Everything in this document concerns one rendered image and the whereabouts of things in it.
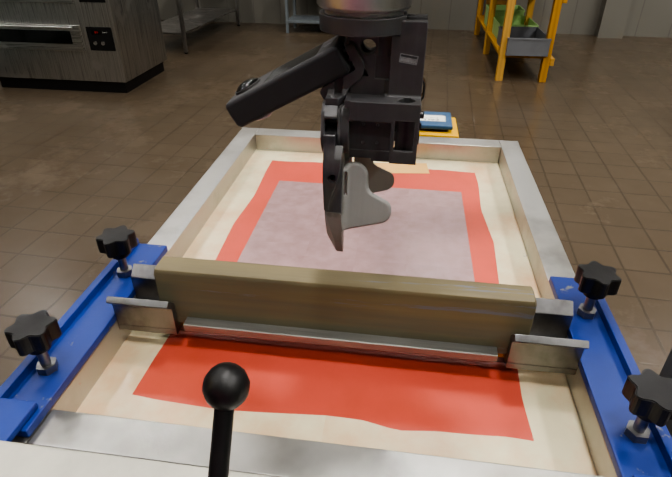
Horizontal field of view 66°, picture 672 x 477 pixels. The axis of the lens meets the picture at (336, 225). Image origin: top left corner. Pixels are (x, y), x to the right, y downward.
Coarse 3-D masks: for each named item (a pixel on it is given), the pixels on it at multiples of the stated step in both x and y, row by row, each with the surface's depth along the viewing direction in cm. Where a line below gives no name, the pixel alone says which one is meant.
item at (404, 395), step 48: (384, 192) 94; (432, 192) 94; (384, 240) 80; (432, 240) 80; (480, 240) 80; (336, 384) 56; (384, 384) 56; (432, 384) 56; (480, 384) 56; (480, 432) 51; (528, 432) 51
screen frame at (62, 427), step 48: (240, 144) 104; (288, 144) 109; (432, 144) 105; (480, 144) 104; (192, 192) 86; (528, 192) 86; (192, 240) 80; (528, 240) 77; (576, 384) 53; (48, 432) 46; (96, 432) 46; (144, 432) 46; (192, 432) 46; (240, 432) 47
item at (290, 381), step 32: (256, 192) 94; (288, 192) 94; (320, 192) 94; (256, 224) 84; (288, 224) 84; (320, 224) 84; (224, 256) 76; (256, 256) 76; (288, 256) 76; (320, 256) 76; (352, 256) 76; (160, 352) 60; (192, 352) 60; (224, 352) 60; (256, 352) 60; (288, 352) 60; (320, 352) 60; (160, 384) 56; (192, 384) 56; (256, 384) 56; (288, 384) 56; (320, 384) 56
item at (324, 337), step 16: (192, 320) 59; (208, 320) 59; (224, 320) 59; (256, 336) 57; (272, 336) 57; (288, 336) 57; (304, 336) 56; (320, 336) 56; (336, 336) 56; (352, 336) 56; (368, 336) 56; (384, 336) 56; (400, 352) 56; (416, 352) 55; (432, 352) 55; (448, 352) 55; (464, 352) 54; (480, 352) 54; (496, 352) 54
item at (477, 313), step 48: (192, 288) 57; (240, 288) 56; (288, 288) 55; (336, 288) 54; (384, 288) 53; (432, 288) 53; (480, 288) 53; (528, 288) 53; (432, 336) 55; (480, 336) 55
